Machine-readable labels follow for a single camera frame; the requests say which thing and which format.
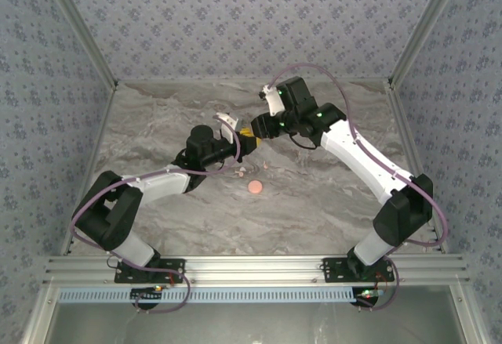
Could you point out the small white scrap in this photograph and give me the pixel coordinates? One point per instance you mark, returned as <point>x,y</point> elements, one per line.
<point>243,170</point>

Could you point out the small circuit board with LED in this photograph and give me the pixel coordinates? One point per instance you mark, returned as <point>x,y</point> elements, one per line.
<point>368,294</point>
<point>147,294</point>

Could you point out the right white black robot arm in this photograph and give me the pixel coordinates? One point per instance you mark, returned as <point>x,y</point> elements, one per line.
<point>364,164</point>

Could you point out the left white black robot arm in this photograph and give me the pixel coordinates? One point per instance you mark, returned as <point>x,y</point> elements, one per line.
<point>157,183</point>

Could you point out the aluminium corner post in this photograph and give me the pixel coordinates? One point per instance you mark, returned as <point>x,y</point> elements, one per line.
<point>427,26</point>
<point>78,26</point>

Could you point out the aluminium lower frame bar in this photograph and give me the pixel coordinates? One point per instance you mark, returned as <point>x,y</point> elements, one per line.
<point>37,316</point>
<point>470,316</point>

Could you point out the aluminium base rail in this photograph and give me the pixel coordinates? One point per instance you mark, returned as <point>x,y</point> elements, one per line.
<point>255,267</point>

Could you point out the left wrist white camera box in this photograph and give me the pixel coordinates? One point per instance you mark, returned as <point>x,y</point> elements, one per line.
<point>225,118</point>

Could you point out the pink earbud charging case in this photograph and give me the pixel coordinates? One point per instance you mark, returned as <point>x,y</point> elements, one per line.
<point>255,187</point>

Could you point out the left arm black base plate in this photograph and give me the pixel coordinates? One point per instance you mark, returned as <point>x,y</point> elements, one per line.
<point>172,271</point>

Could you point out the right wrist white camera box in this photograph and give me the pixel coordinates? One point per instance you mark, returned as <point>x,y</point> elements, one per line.
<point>272,101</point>

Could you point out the aluminium table side rail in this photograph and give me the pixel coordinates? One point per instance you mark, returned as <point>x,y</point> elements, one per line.
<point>412,144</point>

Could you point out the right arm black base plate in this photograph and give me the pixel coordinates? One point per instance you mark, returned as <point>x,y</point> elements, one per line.
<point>337,271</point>

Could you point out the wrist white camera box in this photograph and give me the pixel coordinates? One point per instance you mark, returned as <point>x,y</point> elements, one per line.
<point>225,118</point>
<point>272,101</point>

